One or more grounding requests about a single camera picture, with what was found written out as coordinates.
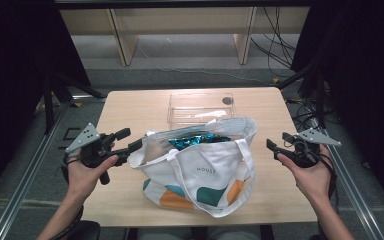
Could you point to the black curtain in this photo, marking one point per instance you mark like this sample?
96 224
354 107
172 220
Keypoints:
13 83
363 83

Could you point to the person's grey lap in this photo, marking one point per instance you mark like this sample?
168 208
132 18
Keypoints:
200 235

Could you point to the aluminium floor rail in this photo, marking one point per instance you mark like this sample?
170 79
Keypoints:
353 193
23 186

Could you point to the person's right hand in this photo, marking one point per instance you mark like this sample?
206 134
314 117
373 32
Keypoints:
313 181

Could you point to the black metal stand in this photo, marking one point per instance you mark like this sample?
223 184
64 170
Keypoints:
48 106
320 100

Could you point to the light wooden desk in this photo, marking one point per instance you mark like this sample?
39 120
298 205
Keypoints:
126 33

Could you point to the clear plastic tray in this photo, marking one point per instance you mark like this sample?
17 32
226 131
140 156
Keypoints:
186 108

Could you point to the person's left hand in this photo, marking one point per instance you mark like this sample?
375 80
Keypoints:
83 180

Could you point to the white patterned tote bag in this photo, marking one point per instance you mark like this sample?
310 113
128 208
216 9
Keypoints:
206 173

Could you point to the blue chip bag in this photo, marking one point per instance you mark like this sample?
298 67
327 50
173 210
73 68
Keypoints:
193 140

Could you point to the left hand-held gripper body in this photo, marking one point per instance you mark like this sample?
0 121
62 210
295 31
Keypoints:
90 150

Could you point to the black chair seat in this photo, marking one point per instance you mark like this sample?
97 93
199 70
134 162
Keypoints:
86 231

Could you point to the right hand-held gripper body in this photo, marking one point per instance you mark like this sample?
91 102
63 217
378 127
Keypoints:
305 153

